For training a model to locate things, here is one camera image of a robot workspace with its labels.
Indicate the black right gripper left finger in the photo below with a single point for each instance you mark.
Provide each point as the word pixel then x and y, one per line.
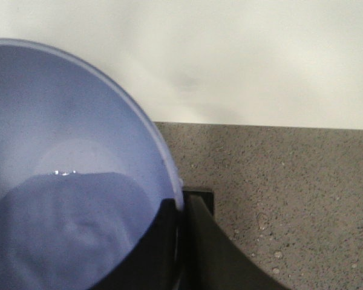
pixel 153 262

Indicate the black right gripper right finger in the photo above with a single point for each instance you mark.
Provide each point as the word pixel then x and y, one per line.
pixel 212 259

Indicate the blue plastic bowl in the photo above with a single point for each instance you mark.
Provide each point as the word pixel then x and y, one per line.
pixel 83 170

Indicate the black glass gas stove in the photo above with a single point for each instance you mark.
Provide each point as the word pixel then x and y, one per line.
pixel 207 195

